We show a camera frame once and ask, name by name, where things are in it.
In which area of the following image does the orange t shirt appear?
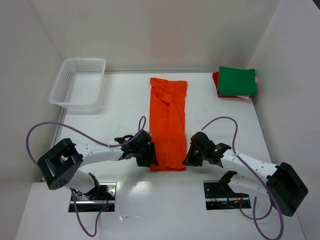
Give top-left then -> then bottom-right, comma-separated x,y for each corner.
149,77 -> 188,172

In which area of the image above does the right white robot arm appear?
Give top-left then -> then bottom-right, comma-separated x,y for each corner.
183,131 -> 309,217

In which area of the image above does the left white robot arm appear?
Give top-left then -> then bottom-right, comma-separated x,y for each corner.
37,130 -> 159,201

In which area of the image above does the pink folded t shirt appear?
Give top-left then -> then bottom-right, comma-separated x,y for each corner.
238,76 -> 259,100

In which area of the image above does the green folded t shirt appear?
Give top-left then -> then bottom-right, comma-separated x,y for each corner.
217,66 -> 258,97

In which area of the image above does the red folded t shirt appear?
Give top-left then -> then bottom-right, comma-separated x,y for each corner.
212,71 -> 238,99

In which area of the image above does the white plastic basket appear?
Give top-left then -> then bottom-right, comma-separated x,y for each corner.
48,57 -> 106,109

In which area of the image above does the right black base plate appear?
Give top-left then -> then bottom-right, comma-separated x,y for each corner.
203,180 -> 252,210

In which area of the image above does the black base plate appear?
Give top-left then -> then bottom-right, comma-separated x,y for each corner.
74,182 -> 117,213
203,180 -> 252,210

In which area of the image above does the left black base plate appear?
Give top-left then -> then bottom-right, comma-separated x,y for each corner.
74,182 -> 117,213

